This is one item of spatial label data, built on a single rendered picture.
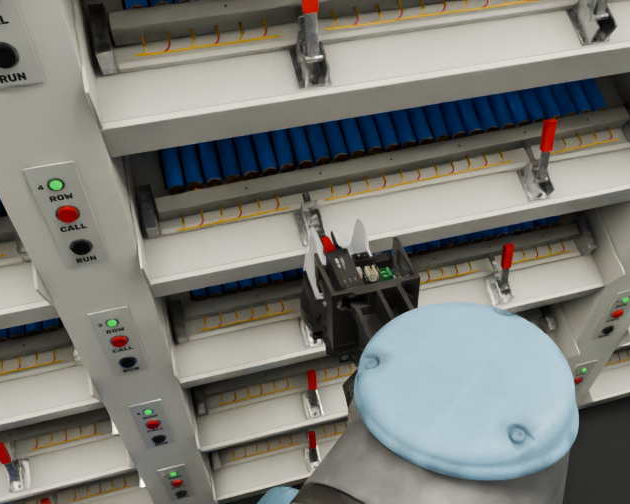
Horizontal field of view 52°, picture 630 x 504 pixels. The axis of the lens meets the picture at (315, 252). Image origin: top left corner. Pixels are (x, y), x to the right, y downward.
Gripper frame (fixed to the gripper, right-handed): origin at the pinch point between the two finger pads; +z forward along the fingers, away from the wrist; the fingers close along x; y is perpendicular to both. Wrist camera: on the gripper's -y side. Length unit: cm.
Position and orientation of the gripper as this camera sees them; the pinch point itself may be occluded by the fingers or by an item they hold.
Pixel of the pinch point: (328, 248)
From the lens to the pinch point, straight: 62.7
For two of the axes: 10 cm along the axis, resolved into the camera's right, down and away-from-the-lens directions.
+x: -9.7, 1.9, -1.8
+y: -0.4, -7.7, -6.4
